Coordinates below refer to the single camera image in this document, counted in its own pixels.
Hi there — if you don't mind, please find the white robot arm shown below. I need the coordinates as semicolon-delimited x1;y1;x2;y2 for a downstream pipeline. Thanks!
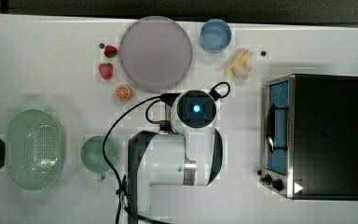
128;90;223;224

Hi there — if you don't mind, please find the green plastic strainer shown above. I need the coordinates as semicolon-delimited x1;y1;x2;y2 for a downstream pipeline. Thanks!
5;105;65;198

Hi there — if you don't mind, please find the toy orange half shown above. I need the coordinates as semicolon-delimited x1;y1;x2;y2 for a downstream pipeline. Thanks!
115;85;132;101

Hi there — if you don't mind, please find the grey round plate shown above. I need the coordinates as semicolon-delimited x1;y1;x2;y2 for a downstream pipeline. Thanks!
119;16;192;91

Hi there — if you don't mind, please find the blue cup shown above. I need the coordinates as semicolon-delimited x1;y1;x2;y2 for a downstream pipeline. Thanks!
200;19;232;53

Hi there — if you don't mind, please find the lower red toy strawberry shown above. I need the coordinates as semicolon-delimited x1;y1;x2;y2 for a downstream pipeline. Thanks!
99;63;114;79

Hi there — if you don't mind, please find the red toy strawberry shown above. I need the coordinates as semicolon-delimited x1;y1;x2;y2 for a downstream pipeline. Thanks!
99;63;114;79
104;45;118;58

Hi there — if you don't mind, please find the upper red toy strawberry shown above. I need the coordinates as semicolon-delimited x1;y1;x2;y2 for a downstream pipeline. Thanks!
104;45;118;58

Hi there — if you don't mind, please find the green mug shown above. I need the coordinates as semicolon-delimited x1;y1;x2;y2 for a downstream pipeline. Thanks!
80;135;119;181

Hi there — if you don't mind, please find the toaster oven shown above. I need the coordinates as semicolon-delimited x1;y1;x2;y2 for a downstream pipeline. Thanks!
257;74;358;201

